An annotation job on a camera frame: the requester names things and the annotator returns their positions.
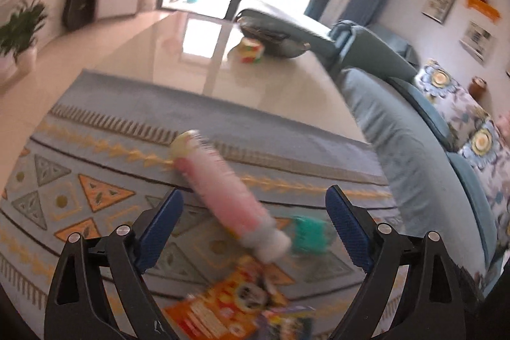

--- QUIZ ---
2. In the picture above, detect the teal crumpled wrapper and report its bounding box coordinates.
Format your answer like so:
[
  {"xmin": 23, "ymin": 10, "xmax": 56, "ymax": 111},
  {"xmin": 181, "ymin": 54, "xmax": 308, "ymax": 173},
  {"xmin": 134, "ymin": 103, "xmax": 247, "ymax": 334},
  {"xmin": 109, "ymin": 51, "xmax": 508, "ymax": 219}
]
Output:
[{"xmin": 289, "ymin": 216, "xmax": 333, "ymax": 255}]

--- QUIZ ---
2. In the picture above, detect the orange wall shelf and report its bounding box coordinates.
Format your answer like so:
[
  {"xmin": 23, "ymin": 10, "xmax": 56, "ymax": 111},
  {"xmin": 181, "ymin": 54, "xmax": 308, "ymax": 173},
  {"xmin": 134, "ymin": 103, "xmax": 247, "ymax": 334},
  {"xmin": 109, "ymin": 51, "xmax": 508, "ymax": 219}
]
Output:
[{"xmin": 462, "ymin": 0, "xmax": 500, "ymax": 22}]

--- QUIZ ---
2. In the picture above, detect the white picture frame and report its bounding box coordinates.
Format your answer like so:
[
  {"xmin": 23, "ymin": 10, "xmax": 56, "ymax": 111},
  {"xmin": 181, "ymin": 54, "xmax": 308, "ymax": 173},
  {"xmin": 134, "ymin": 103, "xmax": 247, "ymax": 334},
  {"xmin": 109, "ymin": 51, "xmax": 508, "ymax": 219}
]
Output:
[{"xmin": 459, "ymin": 20, "xmax": 497, "ymax": 64}]

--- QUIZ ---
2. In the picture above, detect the brown monkey plush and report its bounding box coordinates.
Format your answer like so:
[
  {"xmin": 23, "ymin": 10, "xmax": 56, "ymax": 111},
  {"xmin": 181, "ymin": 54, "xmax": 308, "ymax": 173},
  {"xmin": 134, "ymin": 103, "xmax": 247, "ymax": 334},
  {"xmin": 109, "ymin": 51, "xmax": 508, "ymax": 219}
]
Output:
[{"xmin": 468, "ymin": 76, "xmax": 487, "ymax": 99}]

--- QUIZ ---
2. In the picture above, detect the puzzle cube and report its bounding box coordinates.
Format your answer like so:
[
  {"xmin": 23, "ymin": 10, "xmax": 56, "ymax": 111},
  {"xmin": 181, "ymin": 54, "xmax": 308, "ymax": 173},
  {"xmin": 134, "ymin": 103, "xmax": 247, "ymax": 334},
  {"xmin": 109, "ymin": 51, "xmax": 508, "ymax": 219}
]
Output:
[{"xmin": 239, "ymin": 37, "xmax": 264, "ymax": 64}]

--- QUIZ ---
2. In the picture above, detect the tall dark picture frame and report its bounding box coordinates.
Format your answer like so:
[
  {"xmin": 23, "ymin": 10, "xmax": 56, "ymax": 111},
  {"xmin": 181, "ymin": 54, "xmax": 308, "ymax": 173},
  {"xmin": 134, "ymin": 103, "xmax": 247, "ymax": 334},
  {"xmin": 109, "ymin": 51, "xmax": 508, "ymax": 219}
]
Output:
[{"xmin": 421, "ymin": 0, "xmax": 457, "ymax": 24}]

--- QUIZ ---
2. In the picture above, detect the orange snack packet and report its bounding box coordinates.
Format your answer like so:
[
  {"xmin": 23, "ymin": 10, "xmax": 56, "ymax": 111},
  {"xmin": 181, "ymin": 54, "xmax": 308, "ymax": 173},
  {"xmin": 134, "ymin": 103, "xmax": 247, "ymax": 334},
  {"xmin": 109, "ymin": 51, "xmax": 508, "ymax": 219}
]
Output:
[{"xmin": 163, "ymin": 264, "xmax": 289, "ymax": 340}]

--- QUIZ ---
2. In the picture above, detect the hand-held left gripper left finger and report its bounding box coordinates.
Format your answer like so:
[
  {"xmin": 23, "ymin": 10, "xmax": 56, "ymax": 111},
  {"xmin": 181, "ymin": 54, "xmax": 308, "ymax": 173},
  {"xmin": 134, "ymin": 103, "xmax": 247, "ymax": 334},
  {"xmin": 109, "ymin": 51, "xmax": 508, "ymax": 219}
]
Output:
[{"xmin": 44, "ymin": 188, "xmax": 185, "ymax": 340}]

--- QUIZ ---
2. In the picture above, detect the green potted plant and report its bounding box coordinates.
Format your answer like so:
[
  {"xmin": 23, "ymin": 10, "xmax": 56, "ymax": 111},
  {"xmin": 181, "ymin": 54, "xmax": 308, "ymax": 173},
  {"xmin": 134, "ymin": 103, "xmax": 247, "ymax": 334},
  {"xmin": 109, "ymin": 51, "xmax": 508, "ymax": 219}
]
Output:
[{"xmin": 0, "ymin": 0, "xmax": 48, "ymax": 60}]

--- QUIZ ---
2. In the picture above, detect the pink spray can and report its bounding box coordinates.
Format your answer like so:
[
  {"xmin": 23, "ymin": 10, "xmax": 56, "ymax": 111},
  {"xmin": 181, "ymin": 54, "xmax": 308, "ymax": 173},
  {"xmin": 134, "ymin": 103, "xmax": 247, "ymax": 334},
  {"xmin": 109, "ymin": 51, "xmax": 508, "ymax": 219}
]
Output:
[{"xmin": 169, "ymin": 130, "xmax": 291, "ymax": 263}]

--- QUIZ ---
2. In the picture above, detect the black bowl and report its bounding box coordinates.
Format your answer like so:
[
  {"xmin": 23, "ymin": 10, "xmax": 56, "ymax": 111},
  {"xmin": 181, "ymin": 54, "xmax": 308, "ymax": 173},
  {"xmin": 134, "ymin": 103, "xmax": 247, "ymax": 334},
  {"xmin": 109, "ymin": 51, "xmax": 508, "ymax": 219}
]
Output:
[{"xmin": 236, "ymin": 8, "xmax": 311, "ymax": 59}]

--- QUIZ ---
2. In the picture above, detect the patterned blue rug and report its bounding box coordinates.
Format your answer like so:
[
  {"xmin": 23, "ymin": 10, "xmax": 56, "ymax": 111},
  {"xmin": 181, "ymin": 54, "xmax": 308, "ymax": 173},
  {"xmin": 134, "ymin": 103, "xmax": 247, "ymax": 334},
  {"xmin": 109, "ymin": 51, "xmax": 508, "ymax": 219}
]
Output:
[{"xmin": 0, "ymin": 70, "xmax": 403, "ymax": 340}]

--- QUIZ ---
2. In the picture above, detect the blue sofa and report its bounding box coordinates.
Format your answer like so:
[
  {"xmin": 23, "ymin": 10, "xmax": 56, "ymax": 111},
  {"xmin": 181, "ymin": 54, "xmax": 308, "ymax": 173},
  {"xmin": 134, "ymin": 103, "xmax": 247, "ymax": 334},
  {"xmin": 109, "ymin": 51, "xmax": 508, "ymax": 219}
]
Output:
[{"xmin": 239, "ymin": 1, "xmax": 510, "ymax": 293}]

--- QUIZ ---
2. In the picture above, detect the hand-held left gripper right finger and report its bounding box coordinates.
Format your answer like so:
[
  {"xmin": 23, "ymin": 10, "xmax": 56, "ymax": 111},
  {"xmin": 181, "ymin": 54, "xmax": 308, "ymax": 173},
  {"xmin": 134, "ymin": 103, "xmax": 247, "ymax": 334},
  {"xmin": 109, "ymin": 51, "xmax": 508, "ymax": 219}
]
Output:
[{"xmin": 324, "ymin": 184, "xmax": 468, "ymax": 340}]

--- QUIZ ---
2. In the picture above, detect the blue cushion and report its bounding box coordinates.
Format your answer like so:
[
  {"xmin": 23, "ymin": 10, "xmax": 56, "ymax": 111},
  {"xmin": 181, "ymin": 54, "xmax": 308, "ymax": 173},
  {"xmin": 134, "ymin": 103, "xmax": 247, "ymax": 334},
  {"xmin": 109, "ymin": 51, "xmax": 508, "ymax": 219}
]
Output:
[
  {"xmin": 388, "ymin": 77, "xmax": 457, "ymax": 149},
  {"xmin": 448, "ymin": 151, "xmax": 499, "ymax": 269}
]

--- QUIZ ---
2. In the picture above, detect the dark colourful packet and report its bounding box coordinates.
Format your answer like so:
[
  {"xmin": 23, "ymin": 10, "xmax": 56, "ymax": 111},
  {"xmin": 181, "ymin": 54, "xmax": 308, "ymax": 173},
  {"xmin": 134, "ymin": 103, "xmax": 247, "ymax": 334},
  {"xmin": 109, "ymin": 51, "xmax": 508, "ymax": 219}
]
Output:
[{"xmin": 255, "ymin": 304, "xmax": 317, "ymax": 340}]

